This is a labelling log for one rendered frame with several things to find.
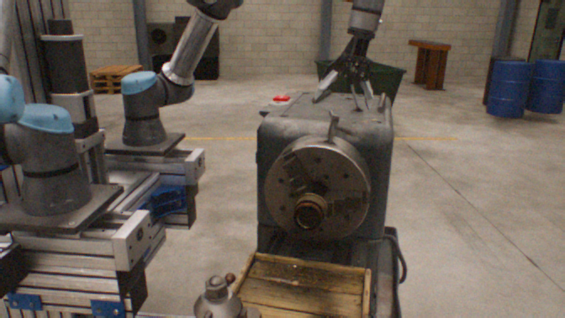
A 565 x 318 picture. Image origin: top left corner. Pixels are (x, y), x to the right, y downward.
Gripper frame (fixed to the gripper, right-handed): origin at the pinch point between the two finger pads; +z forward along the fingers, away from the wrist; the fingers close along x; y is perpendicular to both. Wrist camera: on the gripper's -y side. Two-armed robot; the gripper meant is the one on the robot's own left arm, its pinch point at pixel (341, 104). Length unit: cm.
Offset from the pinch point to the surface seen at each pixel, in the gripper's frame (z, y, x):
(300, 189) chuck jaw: 23.7, 7.6, -7.0
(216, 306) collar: 23, 56, -24
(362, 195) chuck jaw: 24.1, 4.0, 11.6
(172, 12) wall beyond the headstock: 70, -1002, -283
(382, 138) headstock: 10.7, -11.3, 17.7
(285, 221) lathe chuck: 39.5, -0.8, -8.1
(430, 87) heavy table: 104, -779, 352
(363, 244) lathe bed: 47, -6, 20
